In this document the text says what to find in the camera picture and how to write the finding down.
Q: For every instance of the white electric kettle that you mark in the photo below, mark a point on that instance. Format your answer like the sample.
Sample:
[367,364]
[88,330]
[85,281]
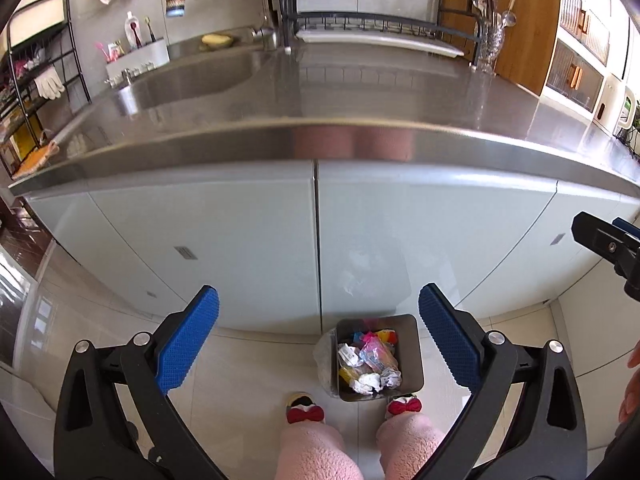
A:
[616,107]

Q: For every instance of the wooden cabinet panel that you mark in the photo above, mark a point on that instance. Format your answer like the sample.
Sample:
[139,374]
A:
[529,40]

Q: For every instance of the orange cloth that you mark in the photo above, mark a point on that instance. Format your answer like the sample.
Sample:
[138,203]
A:
[36,160]

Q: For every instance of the black storage shelf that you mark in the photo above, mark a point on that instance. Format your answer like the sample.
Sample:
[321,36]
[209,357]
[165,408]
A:
[39,34]

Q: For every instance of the white cabinet with drawers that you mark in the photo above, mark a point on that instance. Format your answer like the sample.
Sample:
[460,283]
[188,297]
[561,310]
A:
[591,46]

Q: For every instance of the yellow sponge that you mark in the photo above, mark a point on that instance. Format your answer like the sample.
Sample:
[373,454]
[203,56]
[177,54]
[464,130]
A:
[214,42]

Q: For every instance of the left red bow slipper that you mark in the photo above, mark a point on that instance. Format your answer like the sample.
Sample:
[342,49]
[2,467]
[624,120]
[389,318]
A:
[302,408]

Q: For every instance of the right red bow slipper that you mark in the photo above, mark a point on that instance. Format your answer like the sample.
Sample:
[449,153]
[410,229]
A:
[409,403]

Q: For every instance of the person's right hand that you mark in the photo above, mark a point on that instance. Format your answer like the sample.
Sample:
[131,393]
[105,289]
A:
[631,398]

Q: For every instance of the white glove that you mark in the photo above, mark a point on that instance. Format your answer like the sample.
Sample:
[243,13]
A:
[49,85]

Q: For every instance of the green potted plant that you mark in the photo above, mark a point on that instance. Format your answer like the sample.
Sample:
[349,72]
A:
[631,137]

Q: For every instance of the glass cutlery holder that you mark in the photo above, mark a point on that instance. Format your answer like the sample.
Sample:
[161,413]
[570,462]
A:
[491,27]

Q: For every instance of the red bow slipper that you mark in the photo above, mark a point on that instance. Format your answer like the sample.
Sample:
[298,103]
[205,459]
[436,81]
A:
[409,403]
[302,408]

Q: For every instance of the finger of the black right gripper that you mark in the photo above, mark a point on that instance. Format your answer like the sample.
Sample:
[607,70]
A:
[627,227]
[603,239]

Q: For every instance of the white sink caddy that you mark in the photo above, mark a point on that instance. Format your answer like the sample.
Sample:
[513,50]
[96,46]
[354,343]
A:
[147,58]

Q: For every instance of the black dish rack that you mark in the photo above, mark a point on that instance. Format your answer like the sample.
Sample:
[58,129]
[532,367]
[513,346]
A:
[370,5]

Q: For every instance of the steel sink basin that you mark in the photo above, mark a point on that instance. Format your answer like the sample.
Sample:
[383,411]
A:
[189,78]

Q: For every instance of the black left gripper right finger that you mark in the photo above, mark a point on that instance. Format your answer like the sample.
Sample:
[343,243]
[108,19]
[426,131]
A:
[524,418]

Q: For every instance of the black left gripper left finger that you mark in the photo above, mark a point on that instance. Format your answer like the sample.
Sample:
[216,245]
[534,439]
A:
[115,420]

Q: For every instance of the brown trash bin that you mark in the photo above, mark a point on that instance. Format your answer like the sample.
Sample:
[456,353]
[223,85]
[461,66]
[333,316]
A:
[364,359]

